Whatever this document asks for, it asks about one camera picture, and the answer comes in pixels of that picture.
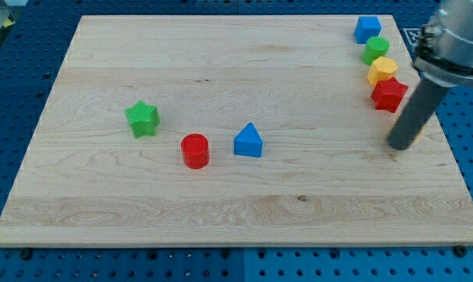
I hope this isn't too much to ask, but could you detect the yellow hexagon block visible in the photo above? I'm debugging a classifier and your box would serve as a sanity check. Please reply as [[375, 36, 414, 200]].
[[366, 56, 399, 86]]

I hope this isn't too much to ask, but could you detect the grey cylindrical pointer tool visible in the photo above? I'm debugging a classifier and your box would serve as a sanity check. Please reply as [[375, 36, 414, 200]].
[[386, 74, 453, 150]]

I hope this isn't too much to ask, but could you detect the green cylinder block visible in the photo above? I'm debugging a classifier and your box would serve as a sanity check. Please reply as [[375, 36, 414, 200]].
[[362, 36, 390, 65]]

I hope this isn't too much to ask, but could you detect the red star block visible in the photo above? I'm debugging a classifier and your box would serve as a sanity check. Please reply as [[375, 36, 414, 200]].
[[371, 78, 408, 113]]

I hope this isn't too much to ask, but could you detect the blue cube block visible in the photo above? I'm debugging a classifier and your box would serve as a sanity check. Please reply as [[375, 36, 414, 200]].
[[354, 16, 381, 44]]

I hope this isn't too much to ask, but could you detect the green star block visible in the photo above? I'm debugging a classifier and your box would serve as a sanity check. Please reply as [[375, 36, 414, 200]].
[[125, 100, 161, 138]]

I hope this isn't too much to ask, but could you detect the blue triangle block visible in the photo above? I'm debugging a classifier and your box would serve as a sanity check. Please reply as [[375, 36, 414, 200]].
[[233, 123, 263, 157]]

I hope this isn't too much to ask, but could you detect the white fiducial marker tag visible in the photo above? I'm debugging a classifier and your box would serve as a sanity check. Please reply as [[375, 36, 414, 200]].
[[403, 27, 421, 48]]

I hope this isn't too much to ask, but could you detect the wooden board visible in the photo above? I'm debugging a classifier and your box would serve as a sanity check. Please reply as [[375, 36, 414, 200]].
[[0, 15, 473, 248]]

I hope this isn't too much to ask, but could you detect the yellow block behind pointer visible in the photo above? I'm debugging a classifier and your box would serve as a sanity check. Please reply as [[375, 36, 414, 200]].
[[413, 125, 427, 144]]

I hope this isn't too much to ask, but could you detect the red cylinder block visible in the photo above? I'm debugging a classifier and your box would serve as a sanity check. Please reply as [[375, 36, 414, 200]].
[[181, 133, 210, 169]]

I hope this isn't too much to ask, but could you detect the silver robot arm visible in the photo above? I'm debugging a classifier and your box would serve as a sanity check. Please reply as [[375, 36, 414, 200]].
[[413, 0, 473, 89]]

